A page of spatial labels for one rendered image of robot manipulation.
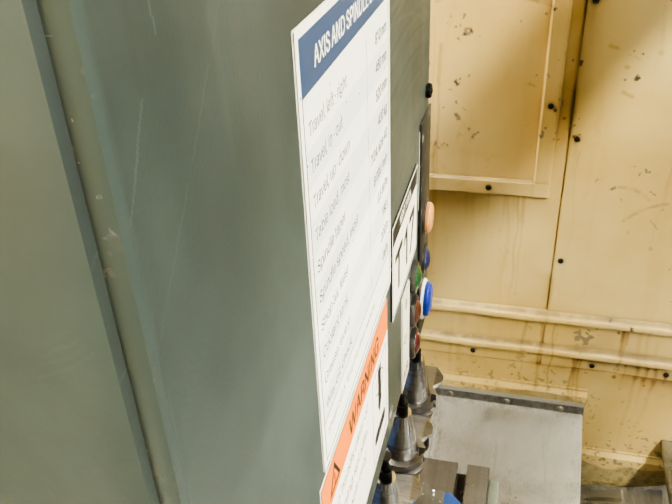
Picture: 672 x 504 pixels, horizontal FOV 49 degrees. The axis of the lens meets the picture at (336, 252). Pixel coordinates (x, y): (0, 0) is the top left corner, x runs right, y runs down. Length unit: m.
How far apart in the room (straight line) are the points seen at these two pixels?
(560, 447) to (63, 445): 1.49
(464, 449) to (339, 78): 1.37
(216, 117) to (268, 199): 0.05
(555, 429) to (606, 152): 0.61
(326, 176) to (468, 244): 1.16
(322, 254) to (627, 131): 1.08
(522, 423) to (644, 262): 0.44
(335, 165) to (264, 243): 0.08
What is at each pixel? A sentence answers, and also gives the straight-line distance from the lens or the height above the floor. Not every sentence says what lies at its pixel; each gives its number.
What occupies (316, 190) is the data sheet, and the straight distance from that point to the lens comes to 0.28.
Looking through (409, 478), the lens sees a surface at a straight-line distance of 1.01.
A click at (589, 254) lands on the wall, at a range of 1.44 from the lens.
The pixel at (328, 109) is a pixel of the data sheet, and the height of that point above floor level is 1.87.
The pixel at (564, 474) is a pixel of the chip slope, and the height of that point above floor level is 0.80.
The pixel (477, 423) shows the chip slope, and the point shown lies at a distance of 1.65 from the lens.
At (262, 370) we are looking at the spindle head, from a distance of 0.24.
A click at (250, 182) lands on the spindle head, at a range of 0.22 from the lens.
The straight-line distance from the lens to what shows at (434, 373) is 1.16.
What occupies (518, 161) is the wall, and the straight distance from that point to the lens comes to 1.35.
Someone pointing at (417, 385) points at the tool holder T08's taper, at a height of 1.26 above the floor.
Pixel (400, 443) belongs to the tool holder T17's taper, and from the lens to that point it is 1.00.
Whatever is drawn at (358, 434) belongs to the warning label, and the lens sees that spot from 0.42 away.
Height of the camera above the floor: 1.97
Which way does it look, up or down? 31 degrees down
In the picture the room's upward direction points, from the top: 3 degrees counter-clockwise
